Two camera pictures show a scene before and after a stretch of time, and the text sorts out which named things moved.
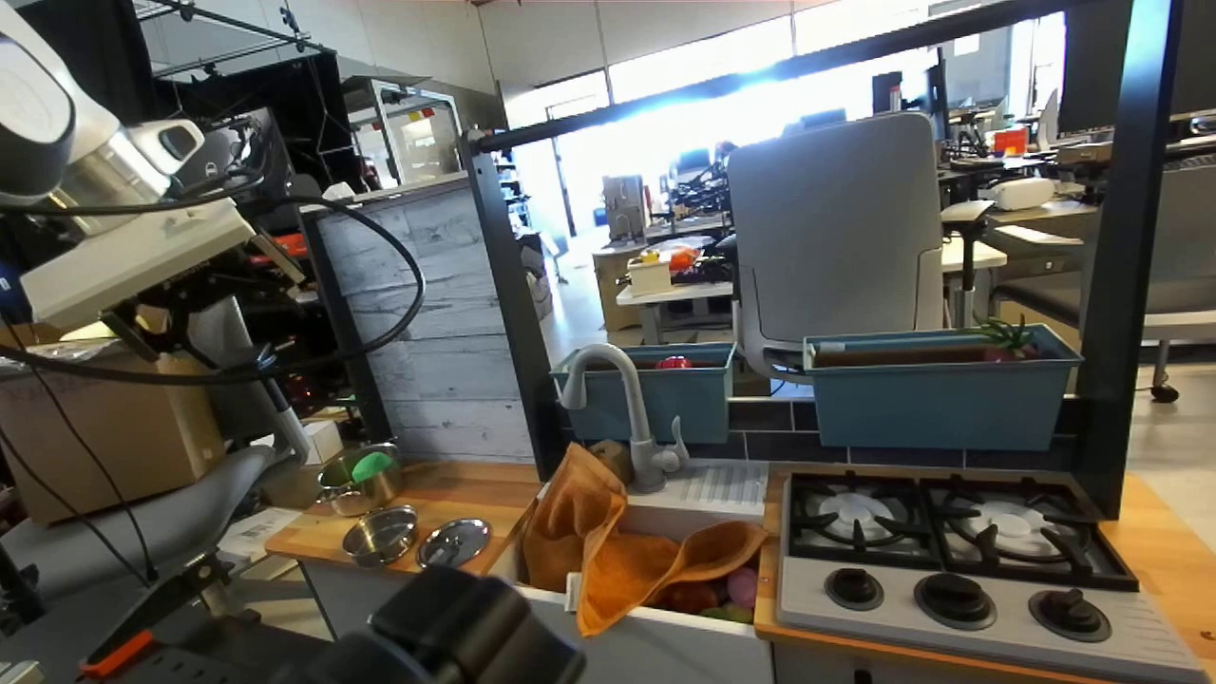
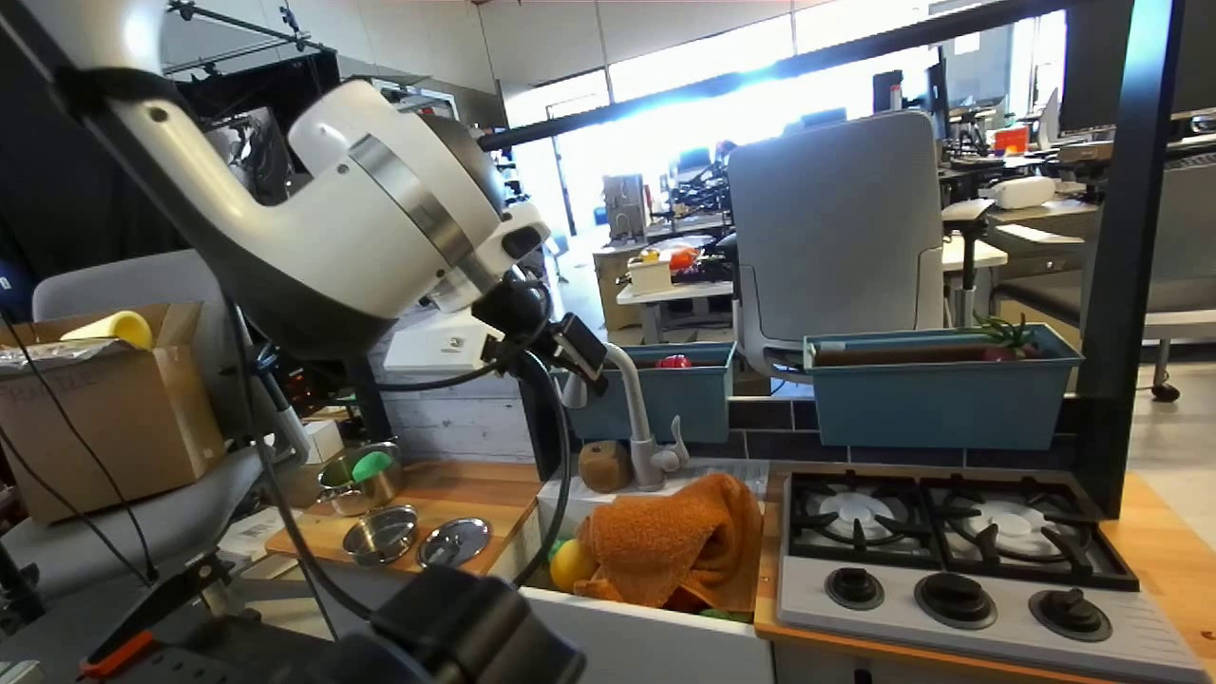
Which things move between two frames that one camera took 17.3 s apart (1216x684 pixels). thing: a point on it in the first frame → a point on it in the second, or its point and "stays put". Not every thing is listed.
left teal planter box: x=673 y=384 stays put
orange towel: x=571 y=541 → x=696 y=541
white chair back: x=839 y=228 stays put
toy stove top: x=1001 y=568 stays put
